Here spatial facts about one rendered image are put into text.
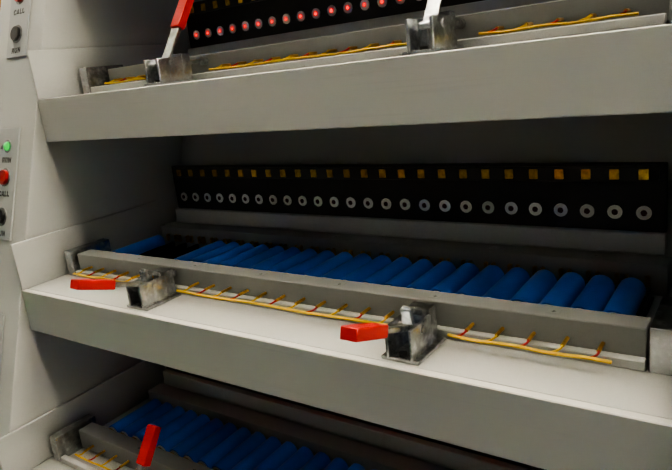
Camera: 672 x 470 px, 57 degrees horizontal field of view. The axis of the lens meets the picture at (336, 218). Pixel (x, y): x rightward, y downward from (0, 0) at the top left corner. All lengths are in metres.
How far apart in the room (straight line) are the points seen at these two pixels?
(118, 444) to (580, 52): 0.58
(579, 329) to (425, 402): 0.10
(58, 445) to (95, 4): 0.49
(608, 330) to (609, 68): 0.15
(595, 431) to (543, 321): 0.08
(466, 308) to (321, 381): 0.11
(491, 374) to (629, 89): 0.18
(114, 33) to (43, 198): 0.21
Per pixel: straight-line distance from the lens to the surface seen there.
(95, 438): 0.75
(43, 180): 0.73
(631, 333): 0.40
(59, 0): 0.77
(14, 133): 0.76
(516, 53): 0.39
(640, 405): 0.37
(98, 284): 0.55
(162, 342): 0.56
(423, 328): 0.41
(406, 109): 0.42
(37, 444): 0.78
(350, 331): 0.35
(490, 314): 0.43
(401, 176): 0.58
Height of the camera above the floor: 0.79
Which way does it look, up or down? 1 degrees up
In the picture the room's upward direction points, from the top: 4 degrees clockwise
